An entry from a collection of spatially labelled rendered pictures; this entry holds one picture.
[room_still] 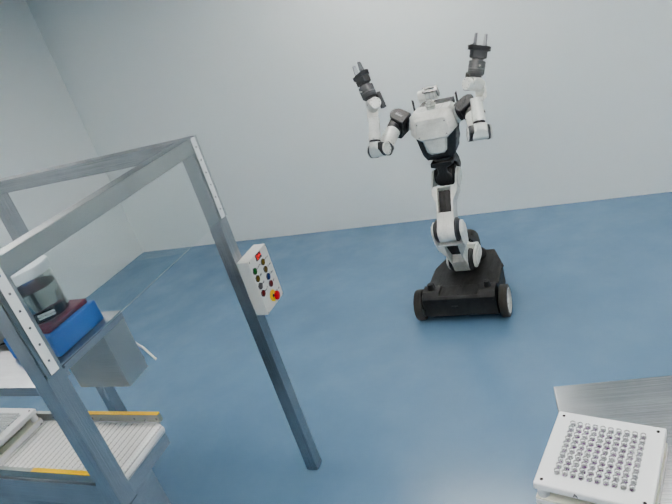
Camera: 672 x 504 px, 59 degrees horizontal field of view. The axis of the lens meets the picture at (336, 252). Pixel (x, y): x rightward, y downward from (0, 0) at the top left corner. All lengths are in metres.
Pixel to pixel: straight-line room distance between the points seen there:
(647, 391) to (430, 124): 2.15
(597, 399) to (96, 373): 1.54
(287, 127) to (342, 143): 0.53
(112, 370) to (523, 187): 3.79
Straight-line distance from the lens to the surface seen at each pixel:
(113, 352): 2.03
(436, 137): 3.55
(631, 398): 1.82
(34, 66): 6.55
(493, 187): 5.11
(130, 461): 2.15
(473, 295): 3.70
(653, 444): 1.60
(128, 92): 6.23
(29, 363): 1.78
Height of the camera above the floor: 2.09
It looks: 24 degrees down
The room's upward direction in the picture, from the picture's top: 18 degrees counter-clockwise
